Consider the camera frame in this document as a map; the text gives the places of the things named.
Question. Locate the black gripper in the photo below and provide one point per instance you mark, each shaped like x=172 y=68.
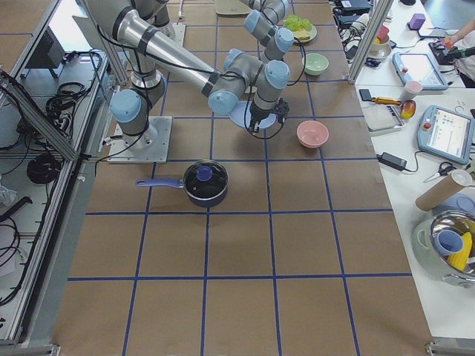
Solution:
x=257 y=116

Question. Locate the blue plate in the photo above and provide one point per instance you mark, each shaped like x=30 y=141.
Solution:
x=241 y=116

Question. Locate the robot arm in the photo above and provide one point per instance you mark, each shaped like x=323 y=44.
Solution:
x=145 y=26
x=222 y=89

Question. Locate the pink bowl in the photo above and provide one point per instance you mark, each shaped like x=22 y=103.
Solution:
x=312 y=134

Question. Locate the dark blue saucepan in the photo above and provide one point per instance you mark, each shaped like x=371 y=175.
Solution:
x=205 y=182

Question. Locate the green bowl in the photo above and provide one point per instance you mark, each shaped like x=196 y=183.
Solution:
x=315 y=64

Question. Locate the bread slice on plate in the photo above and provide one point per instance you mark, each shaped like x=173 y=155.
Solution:
x=301 y=35

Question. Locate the green plate with sandwich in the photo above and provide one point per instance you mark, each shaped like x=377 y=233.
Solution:
x=313 y=33

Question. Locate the green lettuce leaf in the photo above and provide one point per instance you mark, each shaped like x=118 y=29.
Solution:
x=296 y=23

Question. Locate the silver kitchen scale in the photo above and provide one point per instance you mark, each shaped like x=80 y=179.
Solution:
x=383 y=118

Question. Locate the cream white toaster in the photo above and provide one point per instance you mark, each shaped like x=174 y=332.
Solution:
x=231 y=8

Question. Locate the black power adapter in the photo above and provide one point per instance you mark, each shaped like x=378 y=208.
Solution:
x=392 y=161

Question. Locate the white bowl with fruit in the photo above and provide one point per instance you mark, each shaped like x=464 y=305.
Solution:
x=380 y=48

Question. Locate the red yellow mango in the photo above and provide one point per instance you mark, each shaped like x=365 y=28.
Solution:
x=408 y=109

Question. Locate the pink cup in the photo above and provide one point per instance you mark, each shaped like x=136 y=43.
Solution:
x=410 y=90

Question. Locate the left teach pendant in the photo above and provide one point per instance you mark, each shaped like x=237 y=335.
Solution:
x=419 y=67

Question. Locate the teach pendant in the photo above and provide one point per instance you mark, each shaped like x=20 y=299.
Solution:
x=446 y=133
x=419 y=67

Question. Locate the right teach pendant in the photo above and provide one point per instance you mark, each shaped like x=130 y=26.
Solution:
x=446 y=133

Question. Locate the scissors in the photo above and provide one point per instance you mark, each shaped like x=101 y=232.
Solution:
x=443 y=170

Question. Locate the cardboard tube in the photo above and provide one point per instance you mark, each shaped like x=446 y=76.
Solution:
x=452 y=184

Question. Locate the steel bowl with toys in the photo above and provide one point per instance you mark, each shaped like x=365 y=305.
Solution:
x=444 y=247

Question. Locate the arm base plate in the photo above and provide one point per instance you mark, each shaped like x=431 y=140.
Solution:
x=175 y=33
x=151 y=147

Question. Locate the orange handled tool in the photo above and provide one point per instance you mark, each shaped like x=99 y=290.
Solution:
x=386 y=101

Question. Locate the aluminium frame post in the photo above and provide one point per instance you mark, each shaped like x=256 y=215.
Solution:
x=376 y=20

